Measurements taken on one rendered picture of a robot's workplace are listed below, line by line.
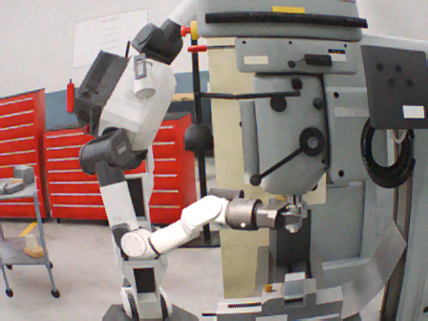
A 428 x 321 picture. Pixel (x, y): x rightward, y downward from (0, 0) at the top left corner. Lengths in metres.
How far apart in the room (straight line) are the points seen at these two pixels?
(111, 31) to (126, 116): 9.04
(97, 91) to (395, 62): 1.04
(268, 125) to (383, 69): 0.45
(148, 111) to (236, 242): 1.72
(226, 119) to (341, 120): 1.89
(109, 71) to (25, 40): 9.54
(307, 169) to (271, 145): 0.11
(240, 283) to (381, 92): 2.45
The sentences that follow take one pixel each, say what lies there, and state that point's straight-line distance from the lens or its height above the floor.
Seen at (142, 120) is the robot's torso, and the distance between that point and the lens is 2.13.
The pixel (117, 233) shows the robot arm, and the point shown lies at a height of 1.19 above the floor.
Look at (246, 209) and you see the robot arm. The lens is 1.96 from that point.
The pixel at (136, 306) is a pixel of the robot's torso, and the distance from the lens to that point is 2.74.
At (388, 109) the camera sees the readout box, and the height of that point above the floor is 1.56.
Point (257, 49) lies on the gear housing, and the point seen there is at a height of 1.69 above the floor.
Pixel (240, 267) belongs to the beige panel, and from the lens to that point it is 3.81.
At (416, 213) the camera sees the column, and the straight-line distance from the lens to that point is 1.84.
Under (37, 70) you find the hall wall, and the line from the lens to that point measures 11.57.
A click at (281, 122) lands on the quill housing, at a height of 1.50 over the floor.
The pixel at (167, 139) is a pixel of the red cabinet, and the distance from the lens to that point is 6.46.
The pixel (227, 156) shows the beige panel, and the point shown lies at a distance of 3.66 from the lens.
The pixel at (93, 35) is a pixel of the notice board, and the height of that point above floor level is 2.10.
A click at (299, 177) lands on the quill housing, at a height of 1.36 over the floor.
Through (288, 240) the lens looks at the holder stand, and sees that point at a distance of 2.30.
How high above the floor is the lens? 1.73
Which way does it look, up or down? 10 degrees down
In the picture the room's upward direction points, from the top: 4 degrees counter-clockwise
